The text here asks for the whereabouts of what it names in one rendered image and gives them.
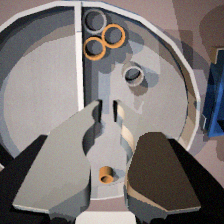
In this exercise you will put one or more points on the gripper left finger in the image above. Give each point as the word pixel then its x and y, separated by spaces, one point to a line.
pixel 52 176

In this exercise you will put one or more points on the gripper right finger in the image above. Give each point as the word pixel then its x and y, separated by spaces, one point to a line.
pixel 163 180

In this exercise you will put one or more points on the blue open crate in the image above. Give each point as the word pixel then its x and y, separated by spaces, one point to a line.
pixel 214 98

